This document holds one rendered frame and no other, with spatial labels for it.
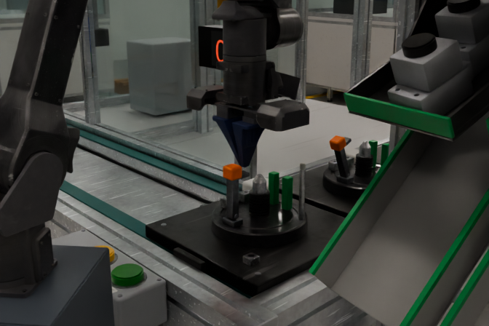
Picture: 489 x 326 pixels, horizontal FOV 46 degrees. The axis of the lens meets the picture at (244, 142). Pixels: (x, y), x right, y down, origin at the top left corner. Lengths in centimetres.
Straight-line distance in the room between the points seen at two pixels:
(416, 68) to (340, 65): 567
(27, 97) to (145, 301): 32
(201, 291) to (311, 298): 13
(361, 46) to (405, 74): 146
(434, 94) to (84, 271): 36
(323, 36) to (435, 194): 572
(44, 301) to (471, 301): 38
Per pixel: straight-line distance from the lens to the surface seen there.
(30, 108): 52
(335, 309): 76
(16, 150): 51
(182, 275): 76
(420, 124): 54
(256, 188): 82
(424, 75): 53
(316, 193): 99
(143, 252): 83
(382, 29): 583
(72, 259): 59
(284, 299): 70
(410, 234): 65
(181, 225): 87
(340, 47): 619
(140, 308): 74
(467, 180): 66
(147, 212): 106
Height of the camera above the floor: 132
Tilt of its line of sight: 16 degrees down
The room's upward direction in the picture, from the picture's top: straight up
